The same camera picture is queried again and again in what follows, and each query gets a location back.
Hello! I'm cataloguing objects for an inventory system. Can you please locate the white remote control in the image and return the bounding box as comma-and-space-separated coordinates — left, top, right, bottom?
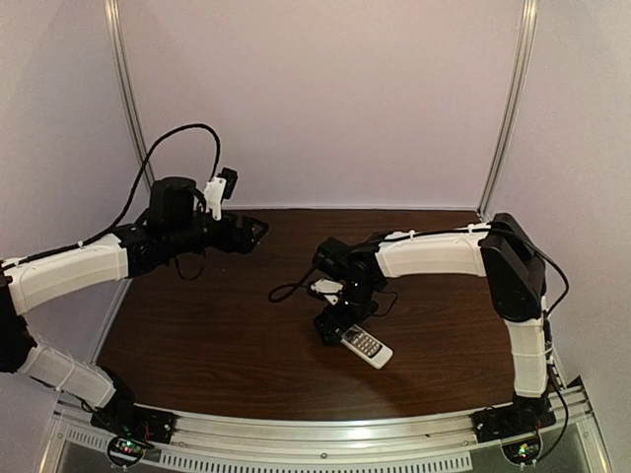
340, 325, 393, 370

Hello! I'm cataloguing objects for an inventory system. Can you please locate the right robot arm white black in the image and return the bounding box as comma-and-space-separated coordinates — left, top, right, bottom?
310, 213, 551, 431

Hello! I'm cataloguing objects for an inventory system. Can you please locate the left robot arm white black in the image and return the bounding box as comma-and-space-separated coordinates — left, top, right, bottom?
1, 169, 269, 423

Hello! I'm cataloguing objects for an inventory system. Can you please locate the right controller board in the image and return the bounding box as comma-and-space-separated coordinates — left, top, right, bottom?
501, 434, 542, 467

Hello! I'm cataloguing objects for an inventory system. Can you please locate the controller board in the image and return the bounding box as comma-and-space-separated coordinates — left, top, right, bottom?
501, 434, 542, 467
105, 437, 146, 468

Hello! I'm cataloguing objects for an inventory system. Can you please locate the left controller board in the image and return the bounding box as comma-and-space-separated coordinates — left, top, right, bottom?
105, 437, 146, 468

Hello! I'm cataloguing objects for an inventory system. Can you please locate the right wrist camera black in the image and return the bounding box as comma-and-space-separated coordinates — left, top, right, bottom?
308, 278, 344, 305

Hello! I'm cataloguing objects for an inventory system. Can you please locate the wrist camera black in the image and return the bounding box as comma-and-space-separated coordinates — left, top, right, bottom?
308, 278, 344, 305
203, 168, 239, 221

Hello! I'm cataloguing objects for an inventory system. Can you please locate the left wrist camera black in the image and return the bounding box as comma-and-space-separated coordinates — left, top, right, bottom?
203, 168, 239, 221

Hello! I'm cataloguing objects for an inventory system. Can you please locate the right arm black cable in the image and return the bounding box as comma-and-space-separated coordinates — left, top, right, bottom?
268, 265, 321, 304

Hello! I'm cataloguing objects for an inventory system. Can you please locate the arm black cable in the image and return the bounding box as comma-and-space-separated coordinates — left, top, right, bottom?
0, 123, 223, 267
268, 265, 321, 304

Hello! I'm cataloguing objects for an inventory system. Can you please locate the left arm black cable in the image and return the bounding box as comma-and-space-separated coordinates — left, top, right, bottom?
0, 123, 223, 267

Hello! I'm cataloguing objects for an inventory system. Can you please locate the aluminium front rail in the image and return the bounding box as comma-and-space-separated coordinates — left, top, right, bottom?
35, 386, 612, 472

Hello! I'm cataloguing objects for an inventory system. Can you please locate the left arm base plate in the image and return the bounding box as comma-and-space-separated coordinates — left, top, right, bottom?
90, 405, 177, 444

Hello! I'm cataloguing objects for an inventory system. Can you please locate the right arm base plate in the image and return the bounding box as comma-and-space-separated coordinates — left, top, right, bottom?
470, 398, 556, 443

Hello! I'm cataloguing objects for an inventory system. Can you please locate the right aluminium corner post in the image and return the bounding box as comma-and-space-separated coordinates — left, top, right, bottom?
476, 0, 538, 220

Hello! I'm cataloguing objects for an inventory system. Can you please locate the aluminium corner post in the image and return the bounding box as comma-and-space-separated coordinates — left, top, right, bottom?
476, 0, 538, 220
104, 0, 149, 166

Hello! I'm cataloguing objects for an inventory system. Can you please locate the left aluminium corner post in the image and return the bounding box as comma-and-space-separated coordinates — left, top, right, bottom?
104, 0, 149, 166

